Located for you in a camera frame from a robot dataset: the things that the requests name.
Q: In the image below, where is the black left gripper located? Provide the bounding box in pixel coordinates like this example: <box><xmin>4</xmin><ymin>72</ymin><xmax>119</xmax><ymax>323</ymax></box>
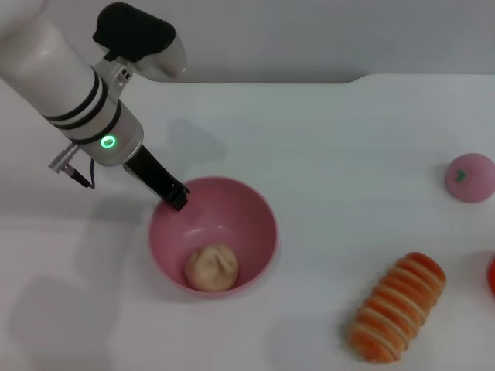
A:
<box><xmin>122</xmin><ymin>145</ymin><xmax>191</xmax><ymax>213</ymax></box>

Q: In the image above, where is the pink plastic bowl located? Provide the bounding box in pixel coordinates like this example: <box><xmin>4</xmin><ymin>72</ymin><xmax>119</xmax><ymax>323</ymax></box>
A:
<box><xmin>148</xmin><ymin>176</ymin><xmax>279</xmax><ymax>301</ymax></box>

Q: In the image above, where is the beige egg yolk pastry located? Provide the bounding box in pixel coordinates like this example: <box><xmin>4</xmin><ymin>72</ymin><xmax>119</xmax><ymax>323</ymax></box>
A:
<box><xmin>183</xmin><ymin>244</ymin><xmax>240</xmax><ymax>292</ymax></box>

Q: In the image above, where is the pink dome pastry green mark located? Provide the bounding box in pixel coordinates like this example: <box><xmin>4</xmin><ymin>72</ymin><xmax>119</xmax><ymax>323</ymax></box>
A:
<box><xmin>444</xmin><ymin>152</ymin><xmax>495</xmax><ymax>204</ymax></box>

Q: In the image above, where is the silver cylindrical connector plug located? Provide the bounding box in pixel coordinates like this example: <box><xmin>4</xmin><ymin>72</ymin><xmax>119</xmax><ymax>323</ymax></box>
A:
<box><xmin>48</xmin><ymin>144</ymin><xmax>80</xmax><ymax>173</ymax></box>

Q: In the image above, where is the orange white striped bread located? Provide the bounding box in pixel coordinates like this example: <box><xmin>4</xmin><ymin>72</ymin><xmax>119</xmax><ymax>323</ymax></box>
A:
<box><xmin>347</xmin><ymin>251</ymin><xmax>448</xmax><ymax>364</ymax></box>

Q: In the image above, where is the red round object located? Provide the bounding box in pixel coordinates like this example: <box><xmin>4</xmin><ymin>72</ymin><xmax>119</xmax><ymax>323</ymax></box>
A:
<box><xmin>486</xmin><ymin>253</ymin><xmax>495</xmax><ymax>297</ymax></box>

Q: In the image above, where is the black cable with plug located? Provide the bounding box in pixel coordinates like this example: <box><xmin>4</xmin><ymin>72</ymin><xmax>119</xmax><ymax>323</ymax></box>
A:
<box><xmin>64</xmin><ymin>157</ymin><xmax>97</xmax><ymax>190</ymax></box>

